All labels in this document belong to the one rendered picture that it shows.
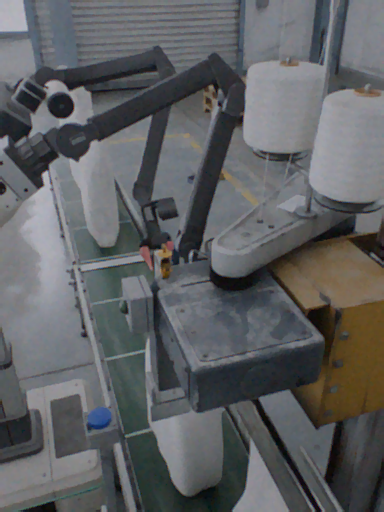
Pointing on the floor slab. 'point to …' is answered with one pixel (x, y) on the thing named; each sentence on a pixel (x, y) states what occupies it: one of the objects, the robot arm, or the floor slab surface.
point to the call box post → (108, 478)
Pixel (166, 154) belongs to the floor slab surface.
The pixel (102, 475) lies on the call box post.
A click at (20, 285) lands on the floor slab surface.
